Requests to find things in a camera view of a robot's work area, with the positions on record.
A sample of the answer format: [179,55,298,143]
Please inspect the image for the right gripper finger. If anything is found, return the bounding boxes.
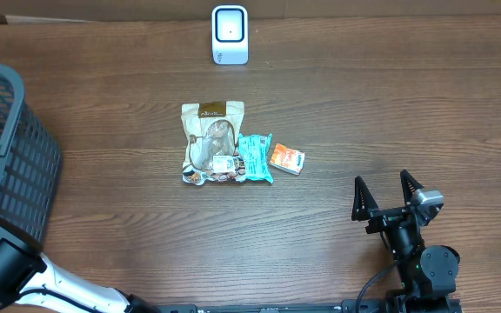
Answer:
[351,176,379,221]
[400,170,424,204]

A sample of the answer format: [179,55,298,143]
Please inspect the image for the orange small box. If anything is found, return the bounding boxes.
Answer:
[269,143,305,176]

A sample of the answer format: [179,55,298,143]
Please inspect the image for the teal wet wipes packet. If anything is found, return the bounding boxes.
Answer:
[238,134,273,183]

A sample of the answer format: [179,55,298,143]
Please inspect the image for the beige snack pouch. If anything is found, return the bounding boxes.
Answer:
[181,101,245,186]

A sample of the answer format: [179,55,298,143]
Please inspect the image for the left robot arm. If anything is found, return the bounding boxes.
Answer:
[0,216,157,312]

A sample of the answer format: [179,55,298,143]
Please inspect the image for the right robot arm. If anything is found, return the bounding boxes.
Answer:
[351,170,462,313]

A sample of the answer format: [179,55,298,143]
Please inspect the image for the white barcode scanner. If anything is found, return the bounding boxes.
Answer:
[211,4,249,65]

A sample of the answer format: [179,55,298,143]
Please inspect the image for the grey plastic mesh basket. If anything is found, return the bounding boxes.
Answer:
[0,64,63,243]

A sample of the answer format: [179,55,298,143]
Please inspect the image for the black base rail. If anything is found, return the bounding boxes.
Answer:
[154,297,464,313]

